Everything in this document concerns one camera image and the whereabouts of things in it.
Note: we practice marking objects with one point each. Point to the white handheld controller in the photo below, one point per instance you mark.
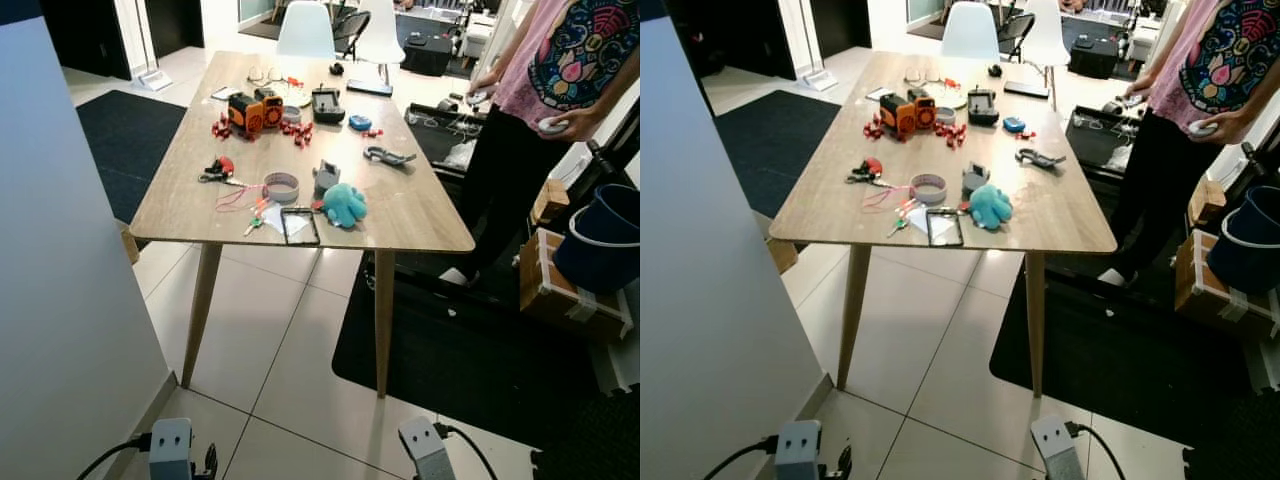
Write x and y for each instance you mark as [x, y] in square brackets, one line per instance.
[478, 98]
[550, 125]
[1131, 101]
[1203, 128]

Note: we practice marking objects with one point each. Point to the person's left forearm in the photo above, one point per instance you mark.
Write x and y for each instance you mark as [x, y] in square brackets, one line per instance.
[618, 100]
[1266, 108]

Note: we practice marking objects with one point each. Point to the person's right forearm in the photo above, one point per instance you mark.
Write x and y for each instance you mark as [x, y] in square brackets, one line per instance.
[1168, 45]
[515, 45]

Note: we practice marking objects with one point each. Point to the person's left hand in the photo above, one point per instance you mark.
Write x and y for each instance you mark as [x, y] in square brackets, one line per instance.
[582, 122]
[1234, 125]

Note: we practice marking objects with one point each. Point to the person's right hand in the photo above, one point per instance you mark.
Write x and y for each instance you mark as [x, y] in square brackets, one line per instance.
[1143, 85]
[488, 83]

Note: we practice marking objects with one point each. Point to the black smartphone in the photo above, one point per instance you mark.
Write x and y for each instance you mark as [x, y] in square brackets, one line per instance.
[944, 228]
[300, 226]

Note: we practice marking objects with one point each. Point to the grey tape roll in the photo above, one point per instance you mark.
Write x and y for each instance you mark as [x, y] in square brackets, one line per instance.
[928, 201]
[281, 200]

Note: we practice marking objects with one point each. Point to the black floor mat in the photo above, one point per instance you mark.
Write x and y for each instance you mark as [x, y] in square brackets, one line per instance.
[1120, 360]
[470, 360]

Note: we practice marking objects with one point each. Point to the teal plush toy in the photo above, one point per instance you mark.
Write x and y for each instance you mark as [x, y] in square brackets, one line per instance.
[990, 207]
[345, 205]

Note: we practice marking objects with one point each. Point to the small grey block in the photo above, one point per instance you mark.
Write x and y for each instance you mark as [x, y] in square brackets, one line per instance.
[975, 180]
[327, 178]

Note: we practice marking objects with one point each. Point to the dark blue bucket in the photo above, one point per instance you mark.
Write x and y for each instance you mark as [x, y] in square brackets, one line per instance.
[600, 260]
[1245, 255]

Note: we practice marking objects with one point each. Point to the dark blue rug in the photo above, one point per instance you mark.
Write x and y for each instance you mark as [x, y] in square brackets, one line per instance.
[765, 150]
[125, 150]

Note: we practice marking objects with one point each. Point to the light wooden table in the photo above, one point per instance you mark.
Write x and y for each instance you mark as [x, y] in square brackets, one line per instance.
[410, 205]
[1055, 205]

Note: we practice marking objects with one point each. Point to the large taped cardboard box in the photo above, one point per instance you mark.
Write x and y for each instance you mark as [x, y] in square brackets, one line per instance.
[1200, 290]
[545, 285]

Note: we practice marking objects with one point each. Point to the orange and black device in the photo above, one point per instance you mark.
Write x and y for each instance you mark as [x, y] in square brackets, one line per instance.
[270, 105]
[245, 116]
[923, 106]
[897, 116]

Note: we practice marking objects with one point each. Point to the grey pliers tool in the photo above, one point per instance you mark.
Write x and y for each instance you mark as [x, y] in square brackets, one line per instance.
[1038, 158]
[385, 155]

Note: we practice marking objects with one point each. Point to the small silver round tin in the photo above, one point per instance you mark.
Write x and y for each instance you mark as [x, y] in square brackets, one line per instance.
[291, 115]
[945, 116]

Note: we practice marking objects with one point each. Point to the white card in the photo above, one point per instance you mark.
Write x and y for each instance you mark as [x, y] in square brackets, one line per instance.
[880, 93]
[225, 93]

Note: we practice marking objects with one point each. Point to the small blue object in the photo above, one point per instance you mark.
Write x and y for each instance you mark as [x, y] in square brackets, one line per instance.
[1014, 124]
[360, 123]

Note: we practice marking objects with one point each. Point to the black box device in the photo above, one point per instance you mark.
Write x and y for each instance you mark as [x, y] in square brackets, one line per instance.
[982, 108]
[327, 108]

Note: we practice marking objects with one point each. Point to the white round plate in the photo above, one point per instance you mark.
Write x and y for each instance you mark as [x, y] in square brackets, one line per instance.
[953, 96]
[298, 95]

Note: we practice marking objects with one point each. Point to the white floor stand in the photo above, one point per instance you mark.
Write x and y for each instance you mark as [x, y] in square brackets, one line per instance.
[152, 78]
[817, 78]

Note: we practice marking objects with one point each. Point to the small cardboard box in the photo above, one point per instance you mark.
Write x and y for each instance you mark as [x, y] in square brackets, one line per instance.
[1207, 200]
[550, 200]

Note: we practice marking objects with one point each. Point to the black storage bin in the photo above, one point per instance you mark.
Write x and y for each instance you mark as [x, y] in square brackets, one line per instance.
[440, 140]
[1098, 140]

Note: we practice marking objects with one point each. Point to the black flat notebook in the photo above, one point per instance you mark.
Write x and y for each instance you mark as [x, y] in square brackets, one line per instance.
[1027, 89]
[370, 88]

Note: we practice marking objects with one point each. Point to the person in pink printed shirt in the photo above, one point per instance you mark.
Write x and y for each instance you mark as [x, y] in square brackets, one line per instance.
[510, 180]
[1160, 180]

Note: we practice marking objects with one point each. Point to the white shell chair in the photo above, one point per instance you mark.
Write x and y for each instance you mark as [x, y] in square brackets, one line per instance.
[969, 30]
[1045, 35]
[305, 30]
[382, 35]

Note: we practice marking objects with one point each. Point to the black office chair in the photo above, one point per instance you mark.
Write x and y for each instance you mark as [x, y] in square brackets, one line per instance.
[350, 28]
[1014, 32]

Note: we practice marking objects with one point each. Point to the black box ottoman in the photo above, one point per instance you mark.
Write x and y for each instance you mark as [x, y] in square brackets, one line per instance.
[428, 52]
[1093, 56]

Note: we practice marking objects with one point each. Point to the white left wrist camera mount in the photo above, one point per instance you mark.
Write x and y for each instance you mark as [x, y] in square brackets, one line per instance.
[170, 448]
[798, 450]

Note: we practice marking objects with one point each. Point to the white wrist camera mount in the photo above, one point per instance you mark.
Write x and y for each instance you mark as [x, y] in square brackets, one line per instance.
[1055, 447]
[425, 450]
[170, 448]
[798, 450]

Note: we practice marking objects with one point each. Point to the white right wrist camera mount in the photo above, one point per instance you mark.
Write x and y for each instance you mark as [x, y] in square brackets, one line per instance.
[1055, 447]
[425, 450]

